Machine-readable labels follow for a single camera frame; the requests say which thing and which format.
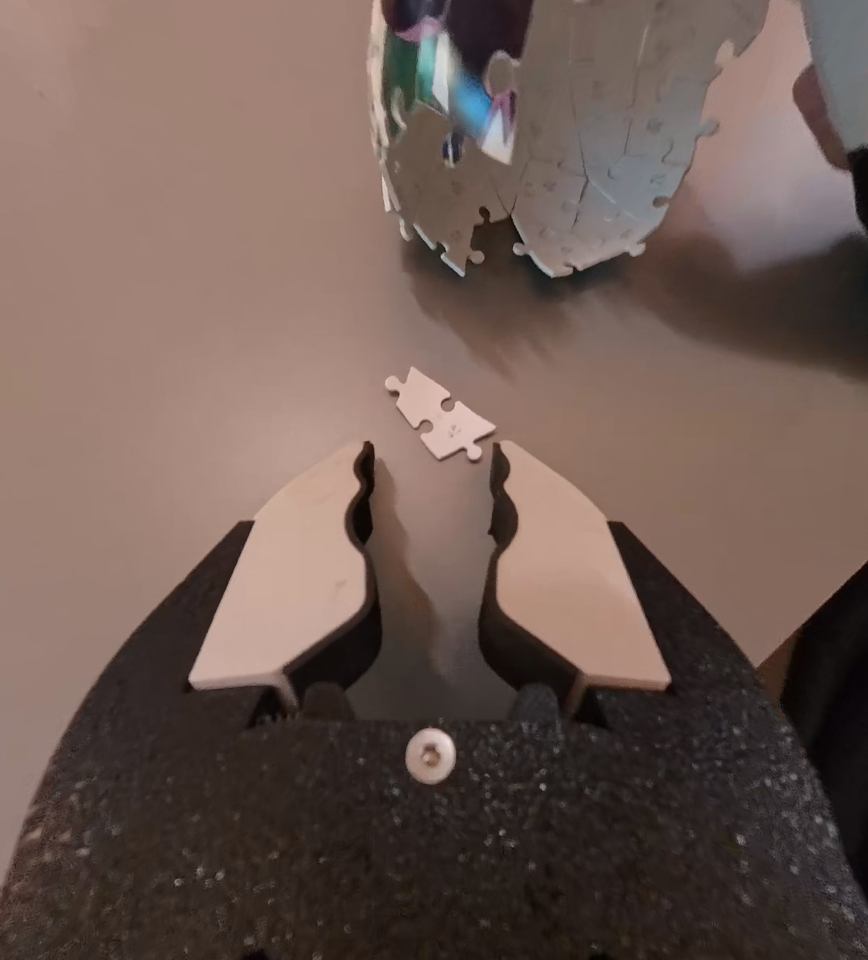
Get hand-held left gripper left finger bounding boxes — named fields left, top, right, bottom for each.
left=187, top=441, right=384, bottom=696

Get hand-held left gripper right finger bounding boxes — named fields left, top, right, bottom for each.
left=479, top=441, right=674, bottom=696

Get single white jigsaw piece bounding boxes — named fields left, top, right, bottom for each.
left=420, top=401, right=497, bottom=462
left=385, top=366, right=453, bottom=430

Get partly built puzzle ball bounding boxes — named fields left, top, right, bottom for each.
left=366, top=0, right=772, bottom=279

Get person's right hand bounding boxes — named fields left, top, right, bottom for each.
left=792, top=63, right=853, bottom=172

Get person's dark trousers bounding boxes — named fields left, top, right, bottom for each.
left=781, top=517, right=868, bottom=931

